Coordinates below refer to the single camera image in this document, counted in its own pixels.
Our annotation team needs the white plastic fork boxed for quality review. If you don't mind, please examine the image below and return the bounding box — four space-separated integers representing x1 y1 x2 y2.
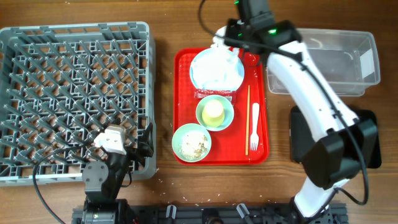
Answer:
250 103 259 151

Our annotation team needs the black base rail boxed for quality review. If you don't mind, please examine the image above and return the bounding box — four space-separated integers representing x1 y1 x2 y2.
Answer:
72 203 348 224

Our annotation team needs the red snack wrapper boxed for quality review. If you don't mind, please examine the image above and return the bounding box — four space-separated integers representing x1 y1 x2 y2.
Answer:
194 89 236 104

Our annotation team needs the light blue bowl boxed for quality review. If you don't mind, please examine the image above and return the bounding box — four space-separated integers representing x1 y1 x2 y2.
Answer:
195 95 234 131

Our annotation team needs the clear plastic bin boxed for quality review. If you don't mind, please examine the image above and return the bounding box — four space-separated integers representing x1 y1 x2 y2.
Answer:
266 27 381 97

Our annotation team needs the red plastic tray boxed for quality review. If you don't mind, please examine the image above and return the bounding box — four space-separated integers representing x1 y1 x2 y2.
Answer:
173 47 270 166

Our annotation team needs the white napkin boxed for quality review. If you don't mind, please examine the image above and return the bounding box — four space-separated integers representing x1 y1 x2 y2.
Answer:
191 26 244 90

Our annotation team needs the light blue plate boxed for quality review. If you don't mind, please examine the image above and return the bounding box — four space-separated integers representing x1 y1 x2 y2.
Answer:
189 47 245 92

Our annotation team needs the grey dishwasher rack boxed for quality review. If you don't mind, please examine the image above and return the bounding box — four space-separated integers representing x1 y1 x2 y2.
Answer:
1 21 155 187

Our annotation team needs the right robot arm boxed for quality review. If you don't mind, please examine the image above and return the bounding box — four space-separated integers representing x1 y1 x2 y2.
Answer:
224 1 378 223

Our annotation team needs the green bowl with food scraps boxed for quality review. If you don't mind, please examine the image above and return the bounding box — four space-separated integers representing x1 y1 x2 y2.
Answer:
172 123 212 163

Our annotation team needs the yellow plastic cup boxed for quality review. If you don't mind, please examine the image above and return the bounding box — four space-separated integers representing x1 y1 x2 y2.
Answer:
202 100 224 128

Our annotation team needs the black plastic tray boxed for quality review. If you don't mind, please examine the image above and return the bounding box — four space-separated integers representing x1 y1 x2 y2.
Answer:
289 105 382 169

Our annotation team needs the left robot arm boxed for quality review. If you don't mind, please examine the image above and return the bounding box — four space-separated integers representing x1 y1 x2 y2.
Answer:
72 123 154 223

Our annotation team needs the wooden chopstick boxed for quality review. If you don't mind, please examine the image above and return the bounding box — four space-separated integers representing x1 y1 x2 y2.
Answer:
245 85 251 156

